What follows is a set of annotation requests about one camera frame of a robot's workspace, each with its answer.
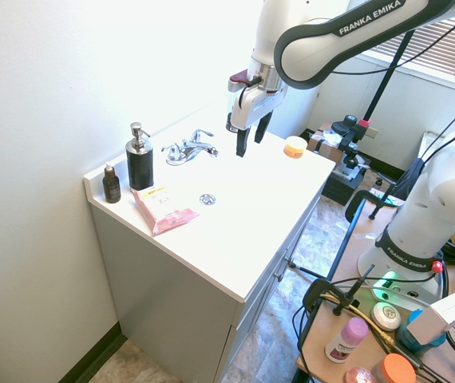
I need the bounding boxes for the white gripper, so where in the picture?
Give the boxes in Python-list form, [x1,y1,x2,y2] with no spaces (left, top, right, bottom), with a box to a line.
[226,85,289,159]

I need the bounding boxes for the orange jar with white lid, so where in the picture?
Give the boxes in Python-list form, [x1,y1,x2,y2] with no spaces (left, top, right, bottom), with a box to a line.
[283,135,310,160]

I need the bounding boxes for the chrome faucet body with spout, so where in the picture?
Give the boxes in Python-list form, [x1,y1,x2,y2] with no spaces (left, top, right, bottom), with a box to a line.
[165,137,220,167]

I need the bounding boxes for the brown cardboard box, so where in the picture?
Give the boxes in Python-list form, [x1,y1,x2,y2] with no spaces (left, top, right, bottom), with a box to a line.
[306,122,349,161]

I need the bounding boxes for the black tripod head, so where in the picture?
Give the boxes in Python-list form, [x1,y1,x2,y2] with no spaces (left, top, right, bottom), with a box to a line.
[330,114,368,168]

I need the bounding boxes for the black stacked cases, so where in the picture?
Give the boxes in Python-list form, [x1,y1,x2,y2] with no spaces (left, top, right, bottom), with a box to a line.
[320,158,367,207]

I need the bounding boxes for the black ribbed soap dispenser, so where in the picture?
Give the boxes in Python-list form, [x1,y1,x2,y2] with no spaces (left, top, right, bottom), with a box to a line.
[125,121,156,192]

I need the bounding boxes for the pink wipes pack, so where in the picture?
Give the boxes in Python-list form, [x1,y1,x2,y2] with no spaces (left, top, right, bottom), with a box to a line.
[131,186,201,239]

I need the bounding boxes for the black C-clamp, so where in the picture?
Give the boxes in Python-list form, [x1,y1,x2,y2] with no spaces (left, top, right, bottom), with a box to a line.
[344,190,391,225]
[302,263,376,320]

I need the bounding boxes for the small brown dropper bottle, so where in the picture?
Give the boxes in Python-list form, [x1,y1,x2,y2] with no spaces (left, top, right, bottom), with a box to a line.
[101,161,123,205]

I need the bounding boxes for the grey vanity cabinet white top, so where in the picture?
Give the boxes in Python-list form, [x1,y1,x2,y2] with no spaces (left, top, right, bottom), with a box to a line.
[83,99,337,383]

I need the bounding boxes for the dark hanging cloth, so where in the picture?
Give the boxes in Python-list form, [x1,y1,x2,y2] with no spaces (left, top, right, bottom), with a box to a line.
[394,156,429,201]

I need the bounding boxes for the window blinds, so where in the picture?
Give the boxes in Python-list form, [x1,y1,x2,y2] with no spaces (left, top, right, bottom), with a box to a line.
[365,6,455,87]

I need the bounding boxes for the pink cap deodorant stick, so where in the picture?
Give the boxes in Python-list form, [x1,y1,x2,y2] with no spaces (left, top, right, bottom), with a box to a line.
[324,316,370,365]

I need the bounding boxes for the round white soap tin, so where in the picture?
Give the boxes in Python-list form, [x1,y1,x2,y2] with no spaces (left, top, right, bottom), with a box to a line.
[370,301,402,333]

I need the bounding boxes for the white cardboard box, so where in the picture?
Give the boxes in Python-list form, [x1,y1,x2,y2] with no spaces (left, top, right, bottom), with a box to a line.
[406,291,455,346]

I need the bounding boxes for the blue plastic cup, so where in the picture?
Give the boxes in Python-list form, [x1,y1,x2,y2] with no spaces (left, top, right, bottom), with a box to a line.
[395,309,449,357]

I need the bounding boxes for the pink round puff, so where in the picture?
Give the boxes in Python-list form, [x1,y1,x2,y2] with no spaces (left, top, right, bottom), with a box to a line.
[343,365,378,383]

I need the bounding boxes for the orange lid container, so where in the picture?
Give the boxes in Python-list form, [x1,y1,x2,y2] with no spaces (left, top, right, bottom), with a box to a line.
[372,353,417,383]

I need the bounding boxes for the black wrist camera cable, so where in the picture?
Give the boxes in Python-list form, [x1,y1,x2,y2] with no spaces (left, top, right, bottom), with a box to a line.
[238,74,262,109]

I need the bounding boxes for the dark red wrist camera mount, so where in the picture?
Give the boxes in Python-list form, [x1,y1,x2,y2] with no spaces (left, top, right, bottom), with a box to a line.
[227,68,261,95]

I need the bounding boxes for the black camera stand pole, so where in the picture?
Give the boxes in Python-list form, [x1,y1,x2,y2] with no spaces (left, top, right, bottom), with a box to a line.
[359,28,416,139]

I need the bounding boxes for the yellow cable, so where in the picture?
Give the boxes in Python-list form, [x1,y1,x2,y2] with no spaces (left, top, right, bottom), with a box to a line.
[318,292,397,349]

